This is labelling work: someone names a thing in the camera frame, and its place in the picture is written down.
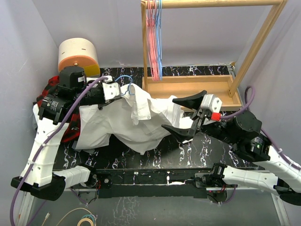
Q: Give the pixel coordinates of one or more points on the wooden clothes rack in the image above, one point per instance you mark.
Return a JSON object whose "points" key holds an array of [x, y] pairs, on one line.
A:
{"points": [[224, 86]]}

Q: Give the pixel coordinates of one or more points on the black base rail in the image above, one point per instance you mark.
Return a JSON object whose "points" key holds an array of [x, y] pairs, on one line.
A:
{"points": [[111, 183]]}

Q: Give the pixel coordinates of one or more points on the red black plaid shirt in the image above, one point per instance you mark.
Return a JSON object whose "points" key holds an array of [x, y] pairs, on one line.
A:
{"points": [[73, 130]]}

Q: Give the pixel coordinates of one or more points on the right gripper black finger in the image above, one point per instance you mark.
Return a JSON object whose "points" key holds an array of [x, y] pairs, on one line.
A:
{"points": [[192, 102], [181, 135]]}

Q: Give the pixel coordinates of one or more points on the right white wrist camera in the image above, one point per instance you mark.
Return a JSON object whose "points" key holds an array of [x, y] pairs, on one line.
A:
{"points": [[210, 107]]}

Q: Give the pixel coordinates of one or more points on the blue wire hanger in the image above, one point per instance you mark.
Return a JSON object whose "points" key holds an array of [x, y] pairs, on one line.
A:
{"points": [[127, 81]]}

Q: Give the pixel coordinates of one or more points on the pink hangers bundle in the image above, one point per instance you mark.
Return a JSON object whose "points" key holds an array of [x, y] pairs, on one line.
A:
{"points": [[151, 38]]}

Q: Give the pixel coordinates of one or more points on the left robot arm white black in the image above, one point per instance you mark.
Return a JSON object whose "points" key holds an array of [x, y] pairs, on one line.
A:
{"points": [[58, 120]]}

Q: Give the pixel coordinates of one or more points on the blue hangers bundle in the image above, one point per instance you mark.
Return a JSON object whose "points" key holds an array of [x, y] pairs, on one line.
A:
{"points": [[160, 42]]}

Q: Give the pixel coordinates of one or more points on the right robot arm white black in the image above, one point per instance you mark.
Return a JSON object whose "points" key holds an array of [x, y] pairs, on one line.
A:
{"points": [[242, 130]]}

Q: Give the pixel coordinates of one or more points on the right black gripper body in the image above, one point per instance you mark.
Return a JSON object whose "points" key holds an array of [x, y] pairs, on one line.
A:
{"points": [[200, 120]]}

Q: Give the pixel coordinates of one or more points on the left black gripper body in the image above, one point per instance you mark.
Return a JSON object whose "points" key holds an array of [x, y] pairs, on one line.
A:
{"points": [[91, 96]]}

